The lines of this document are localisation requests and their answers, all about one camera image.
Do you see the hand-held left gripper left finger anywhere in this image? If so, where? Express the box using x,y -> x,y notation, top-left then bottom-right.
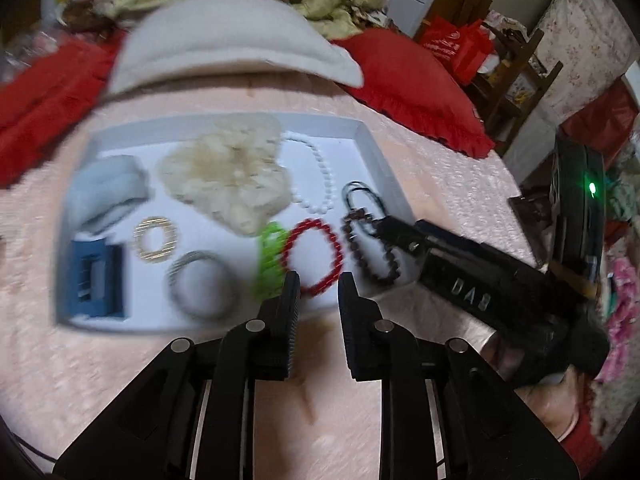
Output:
52,270 -> 302,480

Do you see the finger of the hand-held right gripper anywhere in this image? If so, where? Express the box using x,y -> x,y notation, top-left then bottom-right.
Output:
378,216 -> 551,331
416,219 -> 551,288

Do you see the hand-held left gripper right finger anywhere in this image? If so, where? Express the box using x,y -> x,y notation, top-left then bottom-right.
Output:
338,272 -> 581,480

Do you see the green bead bracelet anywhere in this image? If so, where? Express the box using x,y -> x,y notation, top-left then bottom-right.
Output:
256,221 -> 291,297

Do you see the dark brown bead bracelet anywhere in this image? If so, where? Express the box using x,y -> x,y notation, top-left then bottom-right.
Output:
341,210 -> 403,286

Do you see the red bead bracelet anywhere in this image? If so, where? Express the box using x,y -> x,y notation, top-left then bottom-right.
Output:
284,217 -> 343,297

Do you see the silver bangle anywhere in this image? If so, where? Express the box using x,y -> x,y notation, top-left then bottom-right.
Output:
167,251 -> 240,321

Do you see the black hair tie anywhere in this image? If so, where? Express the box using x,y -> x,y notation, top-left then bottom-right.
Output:
342,181 -> 388,238

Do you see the white pearl bracelet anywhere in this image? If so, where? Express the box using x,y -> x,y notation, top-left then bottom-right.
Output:
282,132 -> 336,213

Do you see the cream fluffy scrunchie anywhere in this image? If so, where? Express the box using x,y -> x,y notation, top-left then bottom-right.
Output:
157,114 -> 293,236

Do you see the white shallow cardboard box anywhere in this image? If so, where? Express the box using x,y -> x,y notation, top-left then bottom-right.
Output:
52,112 -> 416,333

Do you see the gold ring hair clip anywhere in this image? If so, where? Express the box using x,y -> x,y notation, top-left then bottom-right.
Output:
132,216 -> 179,262

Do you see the blue square hair clip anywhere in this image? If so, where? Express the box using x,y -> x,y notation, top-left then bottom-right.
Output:
65,239 -> 126,320

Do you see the blue-grey fluffy scrunchie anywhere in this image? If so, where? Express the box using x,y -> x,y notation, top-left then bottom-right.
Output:
65,155 -> 151,233

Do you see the person's right hand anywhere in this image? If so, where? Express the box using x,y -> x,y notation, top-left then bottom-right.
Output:
486,334 -> 590,437

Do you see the red cloth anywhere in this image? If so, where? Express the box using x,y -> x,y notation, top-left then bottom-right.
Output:
560,80 -> 640,161

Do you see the wooden chair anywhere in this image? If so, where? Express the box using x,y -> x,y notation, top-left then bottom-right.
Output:
465,22 -> 563,156

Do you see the pink plush blanket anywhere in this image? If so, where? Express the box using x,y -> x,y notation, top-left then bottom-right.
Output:
0,67 -> 551,480

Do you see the floral cloth cover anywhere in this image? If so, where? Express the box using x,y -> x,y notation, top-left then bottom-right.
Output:
537,0 -> 640,126

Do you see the red frilled pillow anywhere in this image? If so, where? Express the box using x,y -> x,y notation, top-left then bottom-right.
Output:
332,27 -> 496,159
0,37 -> 126,188

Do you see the red plastic bag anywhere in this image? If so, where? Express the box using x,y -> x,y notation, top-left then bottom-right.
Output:
417,16 -> 496,86

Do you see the white pillow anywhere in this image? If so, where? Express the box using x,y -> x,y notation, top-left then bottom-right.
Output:
107,0 -> 365,96

